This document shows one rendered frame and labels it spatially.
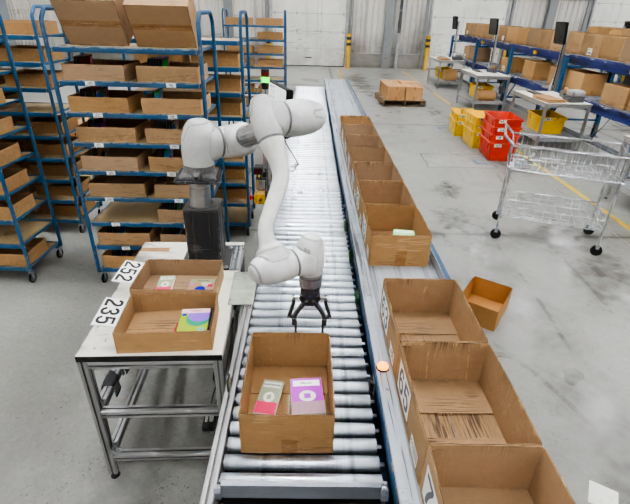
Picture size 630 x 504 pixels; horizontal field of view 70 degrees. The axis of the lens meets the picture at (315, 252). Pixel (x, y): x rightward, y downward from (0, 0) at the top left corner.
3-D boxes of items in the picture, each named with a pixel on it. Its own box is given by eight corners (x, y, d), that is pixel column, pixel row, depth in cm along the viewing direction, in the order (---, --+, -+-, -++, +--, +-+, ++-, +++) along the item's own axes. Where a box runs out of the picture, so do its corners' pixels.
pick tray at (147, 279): (150, 275, 235) (147, 258, 230) (224, 276, 236) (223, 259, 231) (131, 307, 209) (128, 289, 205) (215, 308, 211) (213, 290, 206)
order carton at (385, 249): (360, 231, 258) (363, 203, 250) (412, 232, 258) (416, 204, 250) (368, 265, 223) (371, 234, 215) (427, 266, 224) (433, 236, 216)
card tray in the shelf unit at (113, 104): (69, 111, 303) (66, 96, 299) (91, 103, 330) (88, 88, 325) (129, 113, 303) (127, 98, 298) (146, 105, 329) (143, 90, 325)
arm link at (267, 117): (265, 132, 164) (296, 130, 171) (250, 87, 165) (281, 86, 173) (251, 148, 175) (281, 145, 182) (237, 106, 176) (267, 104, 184)
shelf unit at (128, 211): (99, 284, 362) (33, 5, 270) (121, 255, 406) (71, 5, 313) (222, 286, 364) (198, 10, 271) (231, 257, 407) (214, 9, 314)
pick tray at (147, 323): (134, 312, 206) (130, 293, 202) (219, 309, 210) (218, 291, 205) (115, 354, 181) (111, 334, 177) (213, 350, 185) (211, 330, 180)
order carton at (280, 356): (253, 366, 177) (251, 331, 169) (328, 367, 178) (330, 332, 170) (240, 453, 143) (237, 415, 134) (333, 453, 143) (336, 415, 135)
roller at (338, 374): (236, 367, 175) (235, 380, 174) (370, 369, 176) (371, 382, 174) (238, 368, 180) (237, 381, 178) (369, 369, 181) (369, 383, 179)
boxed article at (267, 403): (252, 415, 155) (252, 412, 154) (264, 382, 169) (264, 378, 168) (274, 418, 154) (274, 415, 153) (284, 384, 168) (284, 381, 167)
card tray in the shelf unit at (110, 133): (77, 141, 313) (74, 126, 308) (96, 130, 340) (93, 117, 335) (136, 142, 314) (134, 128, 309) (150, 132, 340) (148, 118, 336)
